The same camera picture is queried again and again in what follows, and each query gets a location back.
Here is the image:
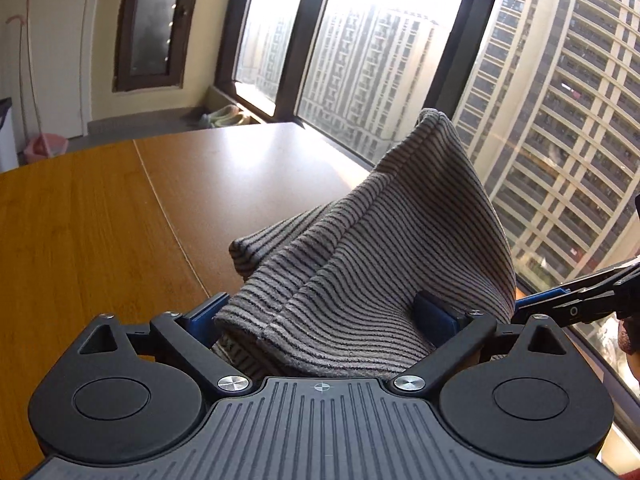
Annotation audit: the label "grey striped sweater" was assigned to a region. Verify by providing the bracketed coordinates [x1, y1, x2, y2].
[213, 108, 516, 380]

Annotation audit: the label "green slippers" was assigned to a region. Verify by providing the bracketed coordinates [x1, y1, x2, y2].
[198, 104, 250, 129]

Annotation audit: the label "white bin black lid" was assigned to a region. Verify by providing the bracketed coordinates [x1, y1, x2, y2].
[0, 98, 18, 172]

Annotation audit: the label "dark framed frosted window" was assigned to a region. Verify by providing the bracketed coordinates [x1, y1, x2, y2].
[113, 0, 196, 92]

